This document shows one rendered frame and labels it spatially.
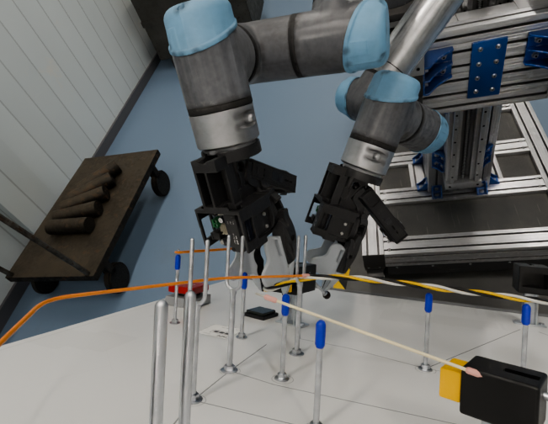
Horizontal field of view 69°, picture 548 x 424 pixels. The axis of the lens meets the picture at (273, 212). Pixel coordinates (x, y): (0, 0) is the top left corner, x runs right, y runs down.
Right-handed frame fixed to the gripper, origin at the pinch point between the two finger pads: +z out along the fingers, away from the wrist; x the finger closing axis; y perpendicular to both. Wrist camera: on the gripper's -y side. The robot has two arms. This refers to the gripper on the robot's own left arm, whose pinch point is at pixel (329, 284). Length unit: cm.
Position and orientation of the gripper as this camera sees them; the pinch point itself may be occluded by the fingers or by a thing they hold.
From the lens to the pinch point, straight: 70.7
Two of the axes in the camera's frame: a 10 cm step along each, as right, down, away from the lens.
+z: -3.2, 9.2, 2.1
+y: -9.4, -2.9, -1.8
